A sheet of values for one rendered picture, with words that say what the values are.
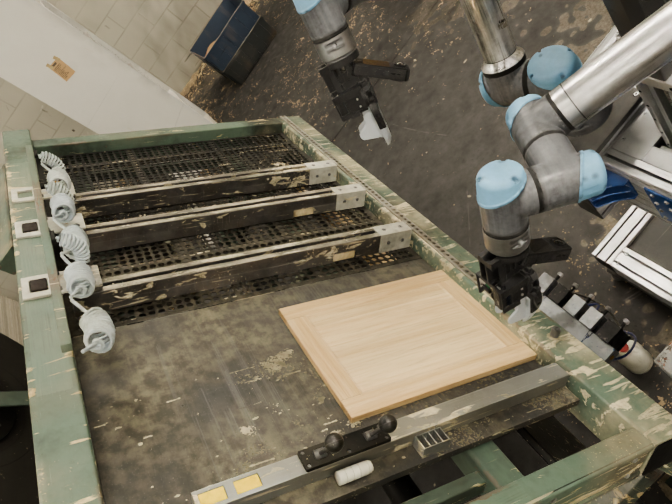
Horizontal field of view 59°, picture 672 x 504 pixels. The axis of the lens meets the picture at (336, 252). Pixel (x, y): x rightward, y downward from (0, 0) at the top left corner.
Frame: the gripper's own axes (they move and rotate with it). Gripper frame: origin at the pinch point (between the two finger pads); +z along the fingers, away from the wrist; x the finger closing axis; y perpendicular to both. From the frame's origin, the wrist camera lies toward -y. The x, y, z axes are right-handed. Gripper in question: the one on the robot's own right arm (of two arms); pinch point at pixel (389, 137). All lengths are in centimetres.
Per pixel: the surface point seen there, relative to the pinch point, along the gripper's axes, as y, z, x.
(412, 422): 20, 52, 28
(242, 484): 51, 35, 45
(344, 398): 34, 47, 19
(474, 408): 7, 60, 24
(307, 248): 39, 38, -39
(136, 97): 183, 19, -345
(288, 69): 71, 60, -381
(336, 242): 31, 42, -43
